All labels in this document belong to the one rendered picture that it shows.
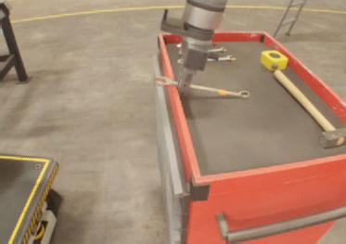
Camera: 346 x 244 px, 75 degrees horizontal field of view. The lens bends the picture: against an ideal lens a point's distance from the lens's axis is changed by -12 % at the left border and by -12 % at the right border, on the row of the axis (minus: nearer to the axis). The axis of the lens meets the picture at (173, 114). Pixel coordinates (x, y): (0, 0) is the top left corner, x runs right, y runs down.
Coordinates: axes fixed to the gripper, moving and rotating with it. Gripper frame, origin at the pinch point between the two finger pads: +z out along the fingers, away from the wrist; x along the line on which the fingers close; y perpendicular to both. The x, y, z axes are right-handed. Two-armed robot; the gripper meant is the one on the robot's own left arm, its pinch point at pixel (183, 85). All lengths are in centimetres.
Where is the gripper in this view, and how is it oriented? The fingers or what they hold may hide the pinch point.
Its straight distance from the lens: 68.2
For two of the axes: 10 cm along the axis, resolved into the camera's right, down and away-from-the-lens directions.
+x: -0.3, -6.1, 7.9
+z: -2.1, 7.8, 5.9
